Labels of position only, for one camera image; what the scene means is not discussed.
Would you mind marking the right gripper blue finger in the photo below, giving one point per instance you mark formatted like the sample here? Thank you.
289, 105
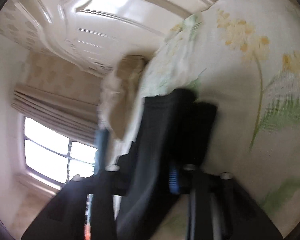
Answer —
174, 181

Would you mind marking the black studded pants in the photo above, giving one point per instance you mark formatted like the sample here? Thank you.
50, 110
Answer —
175, 132

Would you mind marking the dark teal blanket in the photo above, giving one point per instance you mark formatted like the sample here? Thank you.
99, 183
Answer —
101, 143

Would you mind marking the beige curtain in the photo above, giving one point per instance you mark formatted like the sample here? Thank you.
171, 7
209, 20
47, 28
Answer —
68, 117

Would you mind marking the beige pillow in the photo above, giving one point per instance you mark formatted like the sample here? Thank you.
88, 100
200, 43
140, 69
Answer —
127, 75

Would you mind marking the window with grille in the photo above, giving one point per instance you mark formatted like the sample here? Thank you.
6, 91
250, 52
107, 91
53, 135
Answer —
54, 157

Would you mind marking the floral white bed sheet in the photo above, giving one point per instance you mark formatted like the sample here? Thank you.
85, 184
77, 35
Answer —
243, 56

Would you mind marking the white carved headboard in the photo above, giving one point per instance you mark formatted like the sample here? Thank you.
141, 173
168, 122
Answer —
96, 34

